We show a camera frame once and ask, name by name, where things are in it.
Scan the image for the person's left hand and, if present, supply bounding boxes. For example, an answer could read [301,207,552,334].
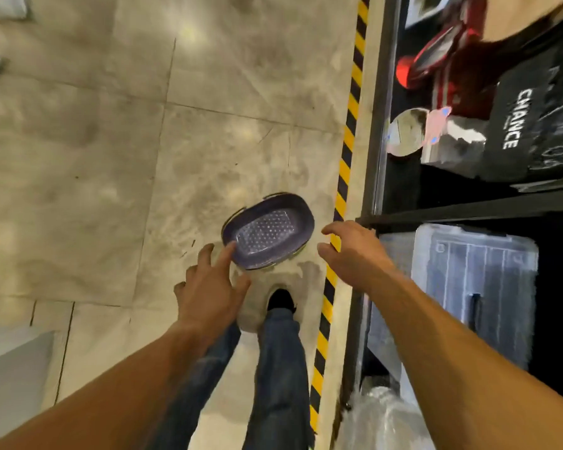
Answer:
[173,242,252,341]

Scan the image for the person's right hand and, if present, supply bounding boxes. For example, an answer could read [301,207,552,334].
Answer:
[317,220,398,296]

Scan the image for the grey perforated basket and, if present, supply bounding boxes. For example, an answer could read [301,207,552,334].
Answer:
[221,192,315,271]

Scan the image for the person's left forearm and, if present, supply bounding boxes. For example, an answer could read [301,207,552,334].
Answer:
[0,321,238,450]

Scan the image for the person's right forearm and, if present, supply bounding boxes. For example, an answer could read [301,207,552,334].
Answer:
[365,271,563,450]

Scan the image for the person's left leg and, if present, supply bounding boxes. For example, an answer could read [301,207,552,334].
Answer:
[145,322,243,450]

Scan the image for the person's leg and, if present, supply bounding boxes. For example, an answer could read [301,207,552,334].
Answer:
[145,322,243,450]
[241,307,316,450]

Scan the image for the person's right leg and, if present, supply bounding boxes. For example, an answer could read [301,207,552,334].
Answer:
[241,307,316,450]

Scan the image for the black right shoe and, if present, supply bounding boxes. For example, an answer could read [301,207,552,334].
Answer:
[266,287,297,314]

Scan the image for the clear plastic storage bin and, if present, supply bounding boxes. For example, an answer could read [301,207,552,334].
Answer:
[365,223,540,394]

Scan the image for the round silver mirror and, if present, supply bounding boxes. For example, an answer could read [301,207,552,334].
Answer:
[387,107,430,158]

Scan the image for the small white box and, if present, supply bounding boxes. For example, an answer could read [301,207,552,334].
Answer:
[422,114,489,179]

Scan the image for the red black packaged item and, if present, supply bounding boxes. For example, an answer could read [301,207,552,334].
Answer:
[396,0,489,108]

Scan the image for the black printed bag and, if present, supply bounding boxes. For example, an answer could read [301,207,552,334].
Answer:
[480,41,563,183]

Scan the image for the brown paper bags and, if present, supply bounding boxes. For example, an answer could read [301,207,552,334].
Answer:
[483,0,563,43]

